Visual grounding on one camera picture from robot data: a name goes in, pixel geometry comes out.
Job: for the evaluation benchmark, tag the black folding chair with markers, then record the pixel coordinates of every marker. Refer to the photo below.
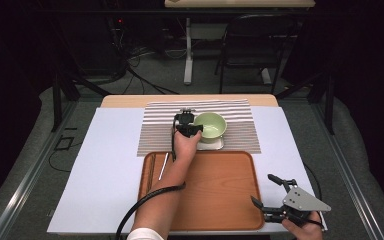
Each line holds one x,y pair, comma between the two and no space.
263,23

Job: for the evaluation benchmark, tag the person's left hand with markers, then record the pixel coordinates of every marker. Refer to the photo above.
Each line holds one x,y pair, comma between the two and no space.
186,146

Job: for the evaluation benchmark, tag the striped placemat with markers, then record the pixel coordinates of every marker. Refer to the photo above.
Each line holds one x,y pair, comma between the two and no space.
160,130

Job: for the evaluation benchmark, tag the aluminium floor rail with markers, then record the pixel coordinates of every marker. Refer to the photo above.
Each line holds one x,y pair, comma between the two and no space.
346,173
30,173

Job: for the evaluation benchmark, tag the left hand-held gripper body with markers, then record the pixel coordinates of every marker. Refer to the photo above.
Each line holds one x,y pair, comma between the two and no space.
185,125

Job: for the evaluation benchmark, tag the black metal stand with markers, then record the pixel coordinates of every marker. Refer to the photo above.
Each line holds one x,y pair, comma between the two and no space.
329,106
56,106

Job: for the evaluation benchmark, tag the light green bowl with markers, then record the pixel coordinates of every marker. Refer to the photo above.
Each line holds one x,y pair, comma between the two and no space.
213,126

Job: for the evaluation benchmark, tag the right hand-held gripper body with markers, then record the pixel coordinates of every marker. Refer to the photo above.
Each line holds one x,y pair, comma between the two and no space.
301,200

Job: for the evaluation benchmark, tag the white square plate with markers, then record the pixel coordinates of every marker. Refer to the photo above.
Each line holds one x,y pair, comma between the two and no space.
213,146

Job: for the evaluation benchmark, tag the white table sheet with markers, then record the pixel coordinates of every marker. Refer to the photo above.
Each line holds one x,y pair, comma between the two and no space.
106,150

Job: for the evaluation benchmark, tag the white-legged desk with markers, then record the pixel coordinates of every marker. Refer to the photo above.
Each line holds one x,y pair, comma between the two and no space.
188,66

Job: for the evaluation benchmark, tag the person's right hand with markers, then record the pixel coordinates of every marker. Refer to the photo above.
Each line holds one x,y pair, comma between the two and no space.
306,233

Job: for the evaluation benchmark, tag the dark equipment rack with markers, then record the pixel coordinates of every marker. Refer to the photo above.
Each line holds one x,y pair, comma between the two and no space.
90,43

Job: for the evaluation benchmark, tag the brown wooden tray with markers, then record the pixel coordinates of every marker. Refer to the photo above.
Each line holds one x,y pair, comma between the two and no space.
220,196

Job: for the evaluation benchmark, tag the white sleeve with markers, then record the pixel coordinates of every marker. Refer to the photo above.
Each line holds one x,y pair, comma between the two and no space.
143,235

